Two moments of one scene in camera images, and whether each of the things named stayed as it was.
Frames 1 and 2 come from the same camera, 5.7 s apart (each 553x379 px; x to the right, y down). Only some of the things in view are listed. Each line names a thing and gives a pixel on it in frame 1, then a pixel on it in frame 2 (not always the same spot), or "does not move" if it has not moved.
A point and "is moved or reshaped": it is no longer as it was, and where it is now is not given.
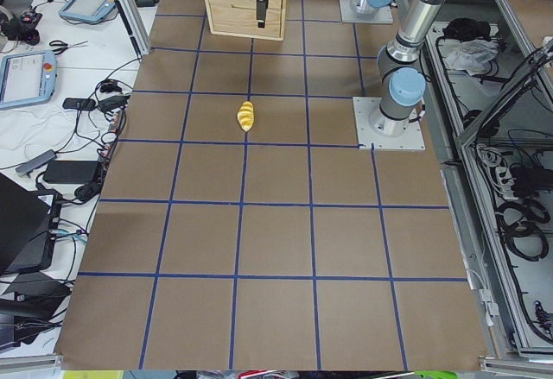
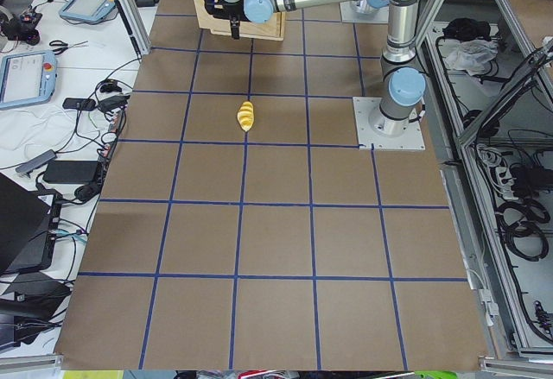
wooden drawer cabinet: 235,13 is moved or reshaped
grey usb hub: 38,161 does not move
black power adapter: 71,172 does not move
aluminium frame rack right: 487,70 does not move
